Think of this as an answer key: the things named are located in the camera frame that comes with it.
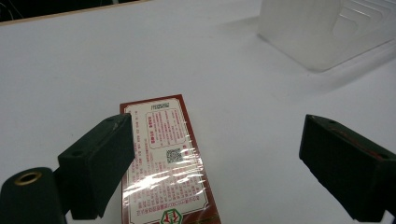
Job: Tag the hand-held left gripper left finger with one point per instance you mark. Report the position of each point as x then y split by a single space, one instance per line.
93 168

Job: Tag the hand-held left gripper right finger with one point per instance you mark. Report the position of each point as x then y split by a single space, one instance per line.
348 168

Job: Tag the red and white box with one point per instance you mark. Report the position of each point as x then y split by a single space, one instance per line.
169 165

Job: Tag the translucent white plastic container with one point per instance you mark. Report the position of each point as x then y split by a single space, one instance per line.
323 31

